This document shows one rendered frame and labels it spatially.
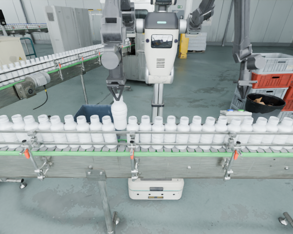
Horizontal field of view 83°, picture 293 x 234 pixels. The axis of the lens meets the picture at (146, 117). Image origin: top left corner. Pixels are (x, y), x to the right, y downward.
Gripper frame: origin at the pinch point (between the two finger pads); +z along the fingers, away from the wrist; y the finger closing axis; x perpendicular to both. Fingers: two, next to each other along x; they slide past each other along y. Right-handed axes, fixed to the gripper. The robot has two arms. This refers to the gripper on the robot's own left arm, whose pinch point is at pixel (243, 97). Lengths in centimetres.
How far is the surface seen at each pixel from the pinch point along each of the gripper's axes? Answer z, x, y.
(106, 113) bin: 16, 45, -86
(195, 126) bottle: 12.5, -17.8, -31.1
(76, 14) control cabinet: -258, 548, -297
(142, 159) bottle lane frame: 29, -16, -56
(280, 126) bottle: 12.6, -16.9, 9.1
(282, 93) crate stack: 3, 170, 160
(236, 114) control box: 8.8, -3.6, -4.7
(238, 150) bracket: 20.5, -25.9, -14.8
